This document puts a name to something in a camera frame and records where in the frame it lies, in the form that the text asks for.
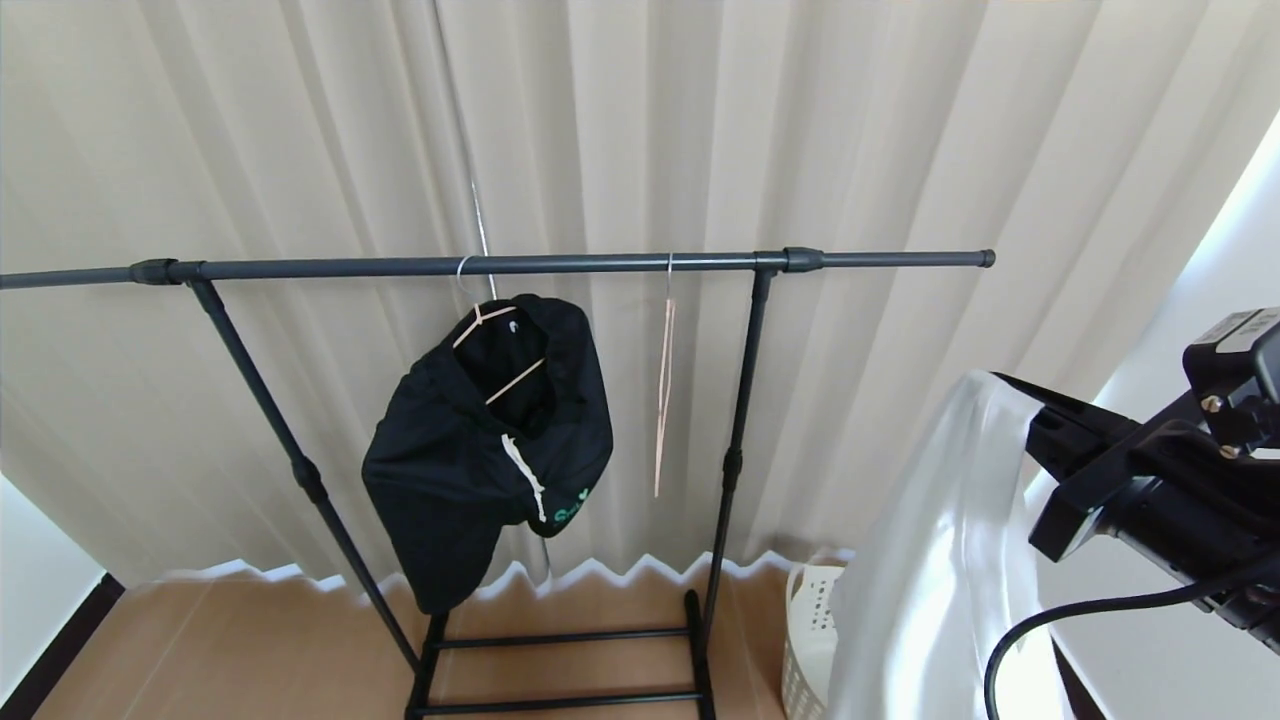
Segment pink clothes hanger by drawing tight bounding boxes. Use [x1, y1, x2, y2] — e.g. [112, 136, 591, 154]
[654, 253, 678, 498]
[452, 255, 548, 406]

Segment white laundry basket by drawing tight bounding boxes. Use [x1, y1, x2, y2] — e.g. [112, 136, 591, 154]
[780, 562, 846, 720]

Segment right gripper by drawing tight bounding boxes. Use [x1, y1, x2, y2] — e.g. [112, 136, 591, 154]
[1028, 398, 1280, 653]

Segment white garment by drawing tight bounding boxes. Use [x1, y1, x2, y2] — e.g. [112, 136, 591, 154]
[825, 370, 1076, 720]

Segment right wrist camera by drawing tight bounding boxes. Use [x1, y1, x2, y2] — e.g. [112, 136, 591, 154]
[1183, 308, 1280, 451]

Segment black clothes rack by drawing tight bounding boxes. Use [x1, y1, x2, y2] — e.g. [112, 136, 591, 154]
[0, 247, 998, 720]

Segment beige curtain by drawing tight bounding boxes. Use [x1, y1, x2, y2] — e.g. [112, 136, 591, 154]
[0, 0, 1280, 601]

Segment black shorts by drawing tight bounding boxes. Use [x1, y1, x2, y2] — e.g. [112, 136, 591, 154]
[362, 293, 614, 616]

